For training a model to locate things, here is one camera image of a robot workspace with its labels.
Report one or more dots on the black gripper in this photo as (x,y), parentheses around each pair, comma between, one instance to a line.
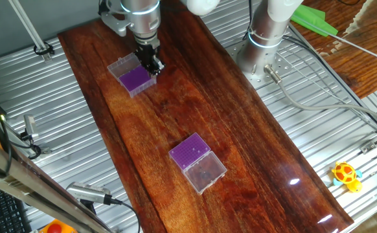
(148,54)

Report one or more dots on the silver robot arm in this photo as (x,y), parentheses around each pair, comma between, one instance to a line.
(263,39)

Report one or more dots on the tall purple pipette tip box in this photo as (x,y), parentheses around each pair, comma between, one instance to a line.
(133,82)

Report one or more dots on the flat purple pipette tip holder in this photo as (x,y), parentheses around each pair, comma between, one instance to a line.
(188,152)

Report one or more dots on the silver aluminium pole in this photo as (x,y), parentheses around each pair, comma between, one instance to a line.
(28,27)

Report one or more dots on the green plastic sheet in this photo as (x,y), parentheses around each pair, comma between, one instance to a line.
(316,20)

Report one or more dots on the orange box with red button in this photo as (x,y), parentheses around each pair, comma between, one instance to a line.
(55,227)

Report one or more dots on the thin white rod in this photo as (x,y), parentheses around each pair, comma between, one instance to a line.
(363,48)

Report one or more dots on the black keyboard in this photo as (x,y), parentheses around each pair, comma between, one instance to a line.
(0,210)

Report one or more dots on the brown wooden side table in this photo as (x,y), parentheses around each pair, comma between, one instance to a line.
(370,74)

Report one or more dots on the yellow orange turtle toy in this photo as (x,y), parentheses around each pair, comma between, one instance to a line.
(345,174)

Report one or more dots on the silver bracket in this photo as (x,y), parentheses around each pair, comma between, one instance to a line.
(47,57)

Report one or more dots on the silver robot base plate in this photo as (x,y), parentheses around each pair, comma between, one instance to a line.
(282,69)

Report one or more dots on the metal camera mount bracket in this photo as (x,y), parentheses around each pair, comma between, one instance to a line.
(45,150)

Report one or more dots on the silver ribbed camera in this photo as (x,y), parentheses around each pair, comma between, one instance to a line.
(86,191)

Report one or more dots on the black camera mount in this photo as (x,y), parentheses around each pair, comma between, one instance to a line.
(88,207)

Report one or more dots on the steel frame beam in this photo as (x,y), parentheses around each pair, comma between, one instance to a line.
(29,184)

